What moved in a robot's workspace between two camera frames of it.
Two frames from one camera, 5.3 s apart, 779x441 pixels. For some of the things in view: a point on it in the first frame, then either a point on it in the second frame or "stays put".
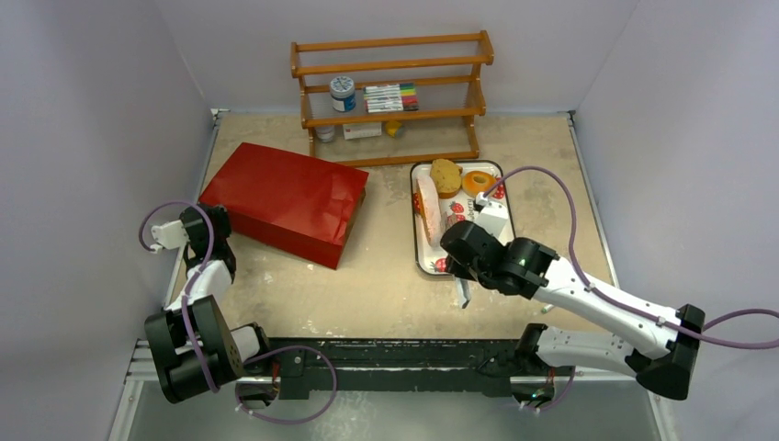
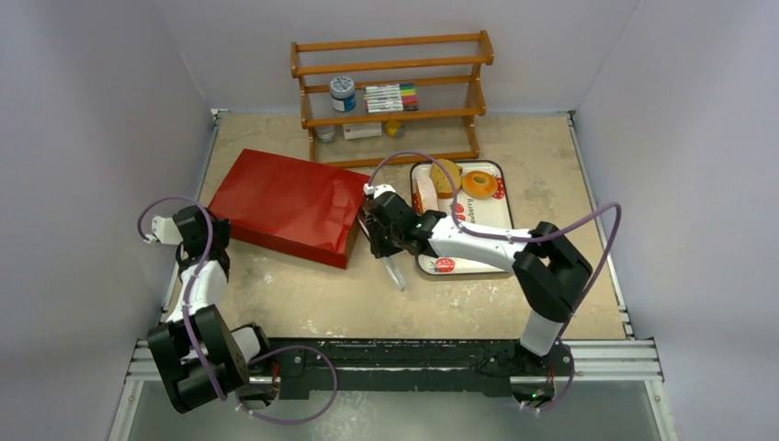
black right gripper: (461, 267) -> (378, 228)
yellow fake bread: (447, 177) stays put
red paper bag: (301, 205) stays put
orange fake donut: (476, 182) stays put
